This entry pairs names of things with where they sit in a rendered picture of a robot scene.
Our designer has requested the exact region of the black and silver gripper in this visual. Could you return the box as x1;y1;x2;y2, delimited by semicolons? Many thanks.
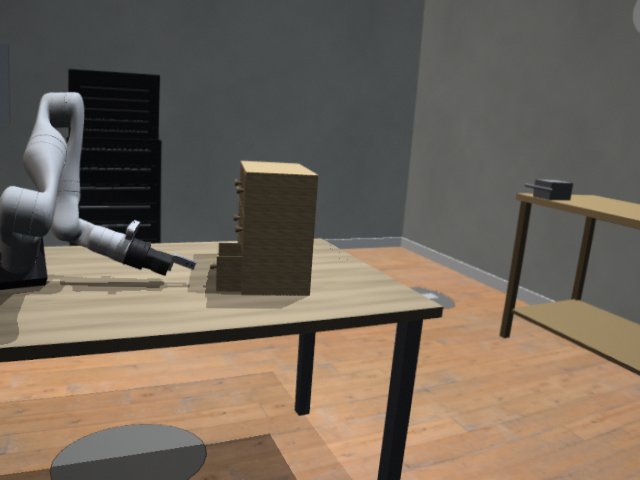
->
106;221;196;276

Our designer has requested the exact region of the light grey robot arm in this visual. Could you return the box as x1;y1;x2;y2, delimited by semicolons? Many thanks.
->
0;93;115;274

